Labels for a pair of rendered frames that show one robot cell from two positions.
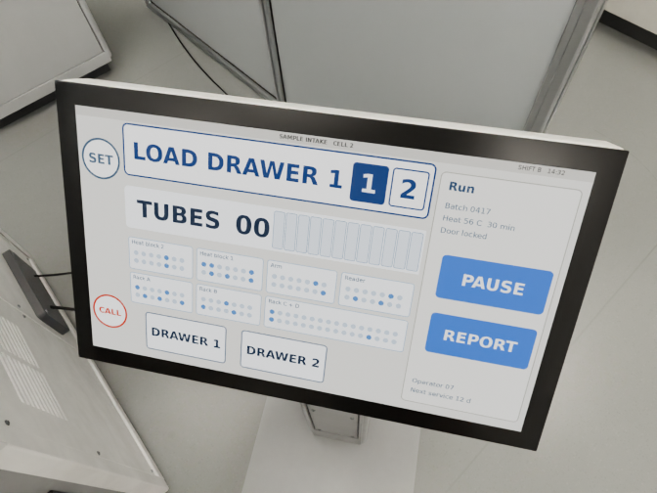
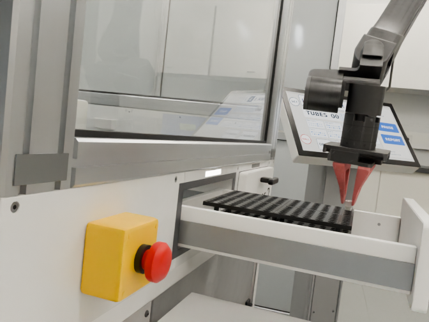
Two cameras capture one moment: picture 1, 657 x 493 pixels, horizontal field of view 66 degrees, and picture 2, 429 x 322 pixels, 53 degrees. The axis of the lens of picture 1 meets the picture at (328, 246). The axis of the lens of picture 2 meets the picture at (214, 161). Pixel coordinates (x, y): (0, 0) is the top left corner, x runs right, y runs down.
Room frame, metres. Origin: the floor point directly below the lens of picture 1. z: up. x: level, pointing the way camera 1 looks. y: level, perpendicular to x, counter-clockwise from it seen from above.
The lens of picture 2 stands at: (-0.78, 1.36, 1.01)
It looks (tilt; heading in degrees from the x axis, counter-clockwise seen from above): 4 degrees down; 324
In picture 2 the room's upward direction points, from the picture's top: 6 degrees clockwise
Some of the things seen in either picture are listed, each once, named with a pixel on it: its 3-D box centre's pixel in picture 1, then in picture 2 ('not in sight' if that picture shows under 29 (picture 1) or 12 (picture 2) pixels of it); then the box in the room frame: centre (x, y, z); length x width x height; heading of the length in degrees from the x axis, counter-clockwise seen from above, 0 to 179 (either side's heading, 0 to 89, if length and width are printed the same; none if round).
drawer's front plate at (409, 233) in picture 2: not in sight; (412, 244); (-0.44, 0.73, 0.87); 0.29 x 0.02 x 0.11; 125
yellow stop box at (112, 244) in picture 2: not in sight; (124, 254); (-0.38, 1.17, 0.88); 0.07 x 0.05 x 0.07; 125
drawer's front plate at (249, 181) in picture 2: not in sight; (256, 191); (0.00, 0.65, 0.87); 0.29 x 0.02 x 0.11; 125
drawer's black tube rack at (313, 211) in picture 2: not in sight; (281, 223); (-0.27, 0.84, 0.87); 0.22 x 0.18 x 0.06; 35
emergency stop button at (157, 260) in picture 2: not in sight; (152, 260); (-0.41, 1.15, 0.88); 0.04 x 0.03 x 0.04; 125
